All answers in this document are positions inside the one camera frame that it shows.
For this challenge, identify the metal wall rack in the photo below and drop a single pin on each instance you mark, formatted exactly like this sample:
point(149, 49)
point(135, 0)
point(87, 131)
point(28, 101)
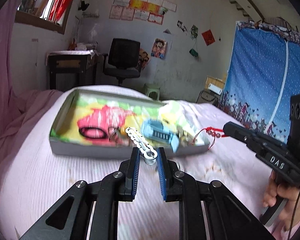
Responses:
point(90, 15)

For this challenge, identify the plain pink sheet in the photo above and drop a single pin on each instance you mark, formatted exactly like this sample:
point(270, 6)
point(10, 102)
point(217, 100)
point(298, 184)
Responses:
point(27, 110)

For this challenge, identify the shallow grey cardboard box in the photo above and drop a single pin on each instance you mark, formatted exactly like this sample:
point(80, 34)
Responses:
point(90, 151)

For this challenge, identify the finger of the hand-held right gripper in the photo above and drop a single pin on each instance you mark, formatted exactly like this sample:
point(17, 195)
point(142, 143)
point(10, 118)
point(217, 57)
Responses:
point(240, 133)

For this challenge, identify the blue printed wardrobe cover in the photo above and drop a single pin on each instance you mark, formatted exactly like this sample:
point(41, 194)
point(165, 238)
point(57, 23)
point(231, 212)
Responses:
point(257, 80)

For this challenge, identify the black office chair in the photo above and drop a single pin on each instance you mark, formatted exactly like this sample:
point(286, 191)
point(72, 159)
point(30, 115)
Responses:
point(122, 53)

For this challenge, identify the pile of desk clutter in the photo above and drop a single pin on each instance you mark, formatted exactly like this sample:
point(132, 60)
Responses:
point(81, 46)

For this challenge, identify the brown cardboard box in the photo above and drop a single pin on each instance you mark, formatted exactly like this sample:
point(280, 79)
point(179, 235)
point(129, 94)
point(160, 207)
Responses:
point(215, 83)

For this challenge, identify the dark wooden desk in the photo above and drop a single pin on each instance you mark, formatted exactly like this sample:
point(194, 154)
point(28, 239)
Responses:
point(65, 62)

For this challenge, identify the black wall ornament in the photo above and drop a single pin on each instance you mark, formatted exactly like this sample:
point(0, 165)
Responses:
point(83, 5)

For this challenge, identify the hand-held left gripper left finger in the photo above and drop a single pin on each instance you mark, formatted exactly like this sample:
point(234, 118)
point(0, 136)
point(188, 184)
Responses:
point(135, 170)

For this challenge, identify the green hanging bag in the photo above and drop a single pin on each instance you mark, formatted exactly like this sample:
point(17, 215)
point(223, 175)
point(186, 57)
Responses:
point(194, 53)

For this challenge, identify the green plastic stool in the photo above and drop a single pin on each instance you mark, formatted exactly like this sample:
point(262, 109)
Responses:
point(152, 90)

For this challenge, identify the small wall photos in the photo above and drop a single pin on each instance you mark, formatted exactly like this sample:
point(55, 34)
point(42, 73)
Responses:
point(181, 26)

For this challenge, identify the green wall photo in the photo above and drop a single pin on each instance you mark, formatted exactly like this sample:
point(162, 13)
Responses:
point(194, 32)

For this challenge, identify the red paper square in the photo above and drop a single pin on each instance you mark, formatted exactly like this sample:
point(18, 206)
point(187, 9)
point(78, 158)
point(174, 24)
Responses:
point(208, 37)

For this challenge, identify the orange cartoon wall picture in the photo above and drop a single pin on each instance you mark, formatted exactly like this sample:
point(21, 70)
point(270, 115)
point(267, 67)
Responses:
point(144, 58)

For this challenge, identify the pink curtain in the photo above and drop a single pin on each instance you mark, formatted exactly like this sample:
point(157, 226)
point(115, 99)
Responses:
point(0, 67)

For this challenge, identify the colourful printed cloth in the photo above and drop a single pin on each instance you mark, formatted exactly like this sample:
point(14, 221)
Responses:
point(102, 115)

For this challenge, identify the beige hair claw clip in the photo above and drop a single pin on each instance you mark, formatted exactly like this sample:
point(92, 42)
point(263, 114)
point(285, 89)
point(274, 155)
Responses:
point(183, 136)

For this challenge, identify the orange cardboard box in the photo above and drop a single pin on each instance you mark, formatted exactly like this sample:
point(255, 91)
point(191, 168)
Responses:
point(42, 3)

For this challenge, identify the cartoon wall poster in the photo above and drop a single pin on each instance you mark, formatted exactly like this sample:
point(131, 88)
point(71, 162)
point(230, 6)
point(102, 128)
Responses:
point(158, 48)

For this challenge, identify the light blue smartwatch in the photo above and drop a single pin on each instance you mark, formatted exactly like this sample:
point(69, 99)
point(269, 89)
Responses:
point(155, 132)

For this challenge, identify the group of wall certificates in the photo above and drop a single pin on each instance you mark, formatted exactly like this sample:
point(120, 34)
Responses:
point(140, 5)

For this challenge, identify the person's right forearm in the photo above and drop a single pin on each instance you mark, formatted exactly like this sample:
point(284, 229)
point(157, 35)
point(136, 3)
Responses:
point(297, 228)

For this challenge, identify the brown bangles with yellow bead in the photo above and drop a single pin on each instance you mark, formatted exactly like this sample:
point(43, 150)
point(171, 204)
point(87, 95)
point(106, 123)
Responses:
point(113, 135)

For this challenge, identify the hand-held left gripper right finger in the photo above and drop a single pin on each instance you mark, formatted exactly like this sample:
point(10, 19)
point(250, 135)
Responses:
point(162, 172)

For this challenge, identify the person's right hand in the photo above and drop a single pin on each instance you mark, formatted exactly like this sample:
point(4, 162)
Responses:
point(293, 200)

